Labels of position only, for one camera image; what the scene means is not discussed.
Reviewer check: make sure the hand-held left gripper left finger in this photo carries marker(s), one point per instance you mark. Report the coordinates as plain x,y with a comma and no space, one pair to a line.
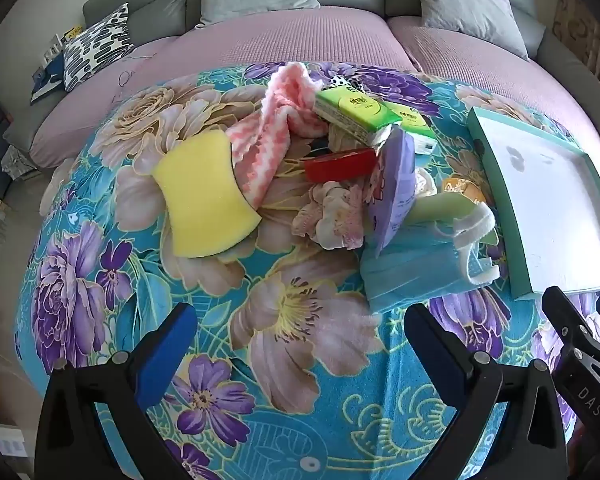
170,347

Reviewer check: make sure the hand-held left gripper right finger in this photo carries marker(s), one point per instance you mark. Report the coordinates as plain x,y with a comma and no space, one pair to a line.
437,355

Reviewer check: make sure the blue face mask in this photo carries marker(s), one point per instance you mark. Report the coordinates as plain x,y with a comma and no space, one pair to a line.
410,270

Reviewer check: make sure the teal tray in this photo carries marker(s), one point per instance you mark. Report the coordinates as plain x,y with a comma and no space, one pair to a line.
545,195

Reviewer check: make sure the pale green sponge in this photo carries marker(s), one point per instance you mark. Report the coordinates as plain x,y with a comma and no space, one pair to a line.
445,207

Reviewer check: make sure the yellow sponge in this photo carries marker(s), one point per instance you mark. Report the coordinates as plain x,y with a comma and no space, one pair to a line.
205,195

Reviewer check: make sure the purple packet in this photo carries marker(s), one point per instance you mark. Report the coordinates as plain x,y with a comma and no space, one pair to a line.
392,185

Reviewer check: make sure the red tape roll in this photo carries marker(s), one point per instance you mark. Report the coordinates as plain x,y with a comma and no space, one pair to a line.
340,165

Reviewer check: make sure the green tissue pack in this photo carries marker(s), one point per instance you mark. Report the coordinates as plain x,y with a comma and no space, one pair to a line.
355,110
415,125

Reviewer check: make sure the pink and white towel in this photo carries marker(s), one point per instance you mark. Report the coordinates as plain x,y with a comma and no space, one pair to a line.
275,125

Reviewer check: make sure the black and white spotted scrunchie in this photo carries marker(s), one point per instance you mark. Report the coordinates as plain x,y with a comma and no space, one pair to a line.
341,81

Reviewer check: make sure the floral blanket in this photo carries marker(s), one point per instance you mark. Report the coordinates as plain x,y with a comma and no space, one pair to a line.
305,410

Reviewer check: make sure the orange packet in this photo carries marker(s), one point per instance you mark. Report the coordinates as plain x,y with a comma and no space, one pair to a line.
467,191

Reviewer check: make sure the patterned curtain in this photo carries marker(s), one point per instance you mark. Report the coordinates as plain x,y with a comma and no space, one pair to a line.
585,35

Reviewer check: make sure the blue book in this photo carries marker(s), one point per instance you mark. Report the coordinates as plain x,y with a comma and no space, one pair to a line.
47,77

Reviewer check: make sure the pink sofa seat cover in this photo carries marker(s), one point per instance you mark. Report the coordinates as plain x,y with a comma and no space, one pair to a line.
280,35
455,55

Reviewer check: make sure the black and white patterned cushion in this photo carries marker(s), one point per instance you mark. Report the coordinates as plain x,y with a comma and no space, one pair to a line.
97,45

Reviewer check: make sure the yellow book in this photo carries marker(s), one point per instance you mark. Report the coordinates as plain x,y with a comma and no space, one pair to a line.
73,32

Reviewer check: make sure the grey and pink cushion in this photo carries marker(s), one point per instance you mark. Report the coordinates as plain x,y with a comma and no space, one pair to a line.
470,5

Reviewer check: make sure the grey sofa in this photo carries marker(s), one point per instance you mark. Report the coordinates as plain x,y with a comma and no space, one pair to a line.
145,10

